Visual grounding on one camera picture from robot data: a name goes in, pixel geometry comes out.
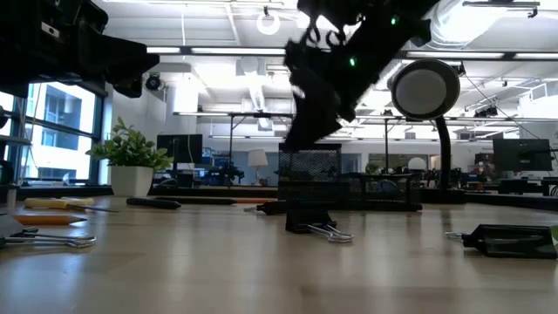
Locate small black binder clip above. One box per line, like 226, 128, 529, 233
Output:
285, 208, 355, 244

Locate black computer monitor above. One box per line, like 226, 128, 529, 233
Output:
493, 138, 554, 173
156, 133, 204, 166

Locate white ceiling ring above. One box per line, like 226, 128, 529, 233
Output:
255, 8, 282, 37

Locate large black binder clip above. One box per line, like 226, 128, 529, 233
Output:
445, 223, 558, 260

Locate yellow-handled scissors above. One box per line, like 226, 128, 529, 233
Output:
24, 196, 119, 214

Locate black ceiling camera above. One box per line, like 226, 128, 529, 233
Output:
145, 72, 163, 92

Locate black pen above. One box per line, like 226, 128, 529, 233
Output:
126, 196, 239, 211

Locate long ceiling light bar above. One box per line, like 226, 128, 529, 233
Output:
146, 45, 558, 61

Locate black mesh desk organizer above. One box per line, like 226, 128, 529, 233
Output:
277, 142, 423, 214

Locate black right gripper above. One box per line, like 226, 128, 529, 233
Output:
283, 38, 346, 152

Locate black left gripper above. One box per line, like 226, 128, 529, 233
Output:
0, 0, 160, 99

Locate green plant in white pot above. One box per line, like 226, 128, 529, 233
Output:
85, 116, 174, 198

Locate round desk lamp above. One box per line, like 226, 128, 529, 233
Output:
391, 58, 466, 205

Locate white shade table lamp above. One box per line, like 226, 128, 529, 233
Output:
247, 148, 269, 187

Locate silver ventilation duct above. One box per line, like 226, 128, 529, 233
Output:
403, 0, 531, 88

